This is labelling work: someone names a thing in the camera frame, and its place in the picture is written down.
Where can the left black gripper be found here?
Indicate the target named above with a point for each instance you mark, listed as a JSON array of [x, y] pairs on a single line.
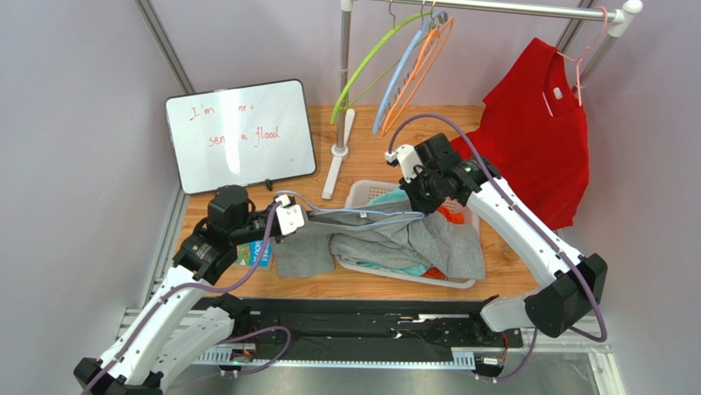
[[271, 206]]

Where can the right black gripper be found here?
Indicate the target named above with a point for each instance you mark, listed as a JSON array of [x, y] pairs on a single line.
[[415, 192]]

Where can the light blue wire hanger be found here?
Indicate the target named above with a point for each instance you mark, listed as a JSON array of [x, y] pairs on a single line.
[[370, 218]]

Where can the grey t shirt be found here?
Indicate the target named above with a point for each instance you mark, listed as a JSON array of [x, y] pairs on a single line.
[[316, 247]]

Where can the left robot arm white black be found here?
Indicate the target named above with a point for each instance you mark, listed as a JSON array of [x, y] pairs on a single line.
[[189, 313]]

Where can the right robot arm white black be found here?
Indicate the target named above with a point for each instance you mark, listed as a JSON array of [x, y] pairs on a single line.
[[570, 285]]

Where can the teal t shirt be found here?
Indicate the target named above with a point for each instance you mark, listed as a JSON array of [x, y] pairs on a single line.
[[416, 270]]

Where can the orange t shirt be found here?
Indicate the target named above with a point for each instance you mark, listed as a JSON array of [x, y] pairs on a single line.
[[451, 217]]

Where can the blue plastic notched hanger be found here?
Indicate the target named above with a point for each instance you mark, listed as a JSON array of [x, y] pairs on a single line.
[[405, 65]]

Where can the red t shirt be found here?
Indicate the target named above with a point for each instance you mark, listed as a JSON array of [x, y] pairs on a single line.
[[534, 131]]

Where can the orange hanger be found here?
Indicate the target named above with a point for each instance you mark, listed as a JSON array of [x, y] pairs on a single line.
[[421, 65]]

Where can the green hanger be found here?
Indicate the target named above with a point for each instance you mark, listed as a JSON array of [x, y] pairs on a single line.
[[372, 57]]

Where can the blue treehouse book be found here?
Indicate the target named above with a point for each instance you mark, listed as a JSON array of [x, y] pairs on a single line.
[[248, 253]]

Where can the white plastic laundry basket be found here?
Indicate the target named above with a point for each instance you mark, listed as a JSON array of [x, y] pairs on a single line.
[[362, 191]]

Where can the white dry-erase board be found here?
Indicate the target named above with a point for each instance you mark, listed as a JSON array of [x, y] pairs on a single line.
[[241, 136]]

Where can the metal clothes rack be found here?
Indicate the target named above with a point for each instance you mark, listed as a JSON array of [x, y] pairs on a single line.
[[617, 22]]

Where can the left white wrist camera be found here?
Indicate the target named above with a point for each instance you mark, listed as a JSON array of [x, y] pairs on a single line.
[[290, 215]]

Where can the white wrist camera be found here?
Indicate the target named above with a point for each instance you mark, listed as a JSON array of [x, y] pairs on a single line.
[[407, 160], [290, 215]]

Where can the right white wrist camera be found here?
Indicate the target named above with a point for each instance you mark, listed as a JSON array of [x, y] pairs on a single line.
[[407, 160]]

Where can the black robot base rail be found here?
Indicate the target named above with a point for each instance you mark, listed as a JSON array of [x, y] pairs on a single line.
[[364, 333]]

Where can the pink wire hanger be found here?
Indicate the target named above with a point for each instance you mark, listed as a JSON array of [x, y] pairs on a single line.
[[578, 65]]

